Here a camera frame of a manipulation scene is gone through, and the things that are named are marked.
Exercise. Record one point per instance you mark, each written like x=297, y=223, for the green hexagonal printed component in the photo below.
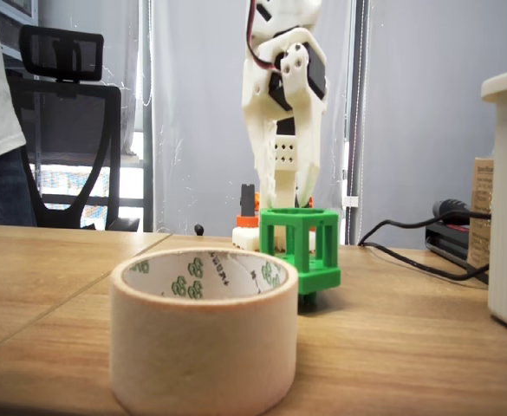
x=322, y=277

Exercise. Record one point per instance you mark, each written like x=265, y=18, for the orange black table clamp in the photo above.
x=248, y=201

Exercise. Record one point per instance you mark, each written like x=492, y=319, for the grey vertical pole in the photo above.
x=359, y=108

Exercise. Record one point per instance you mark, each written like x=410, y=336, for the small black knob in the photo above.
x=199, y=229

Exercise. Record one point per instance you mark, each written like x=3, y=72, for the black electronic device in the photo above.
x=448, y=242

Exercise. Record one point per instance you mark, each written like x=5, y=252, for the brown cardboard box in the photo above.
x=480, y=195

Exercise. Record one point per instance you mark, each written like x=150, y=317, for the beige tape roll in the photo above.
x=201, y=346

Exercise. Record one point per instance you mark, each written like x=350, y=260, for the black office chair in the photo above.
x=62, y=56

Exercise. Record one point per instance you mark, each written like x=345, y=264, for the grey shelf unit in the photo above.
x=14, y=30

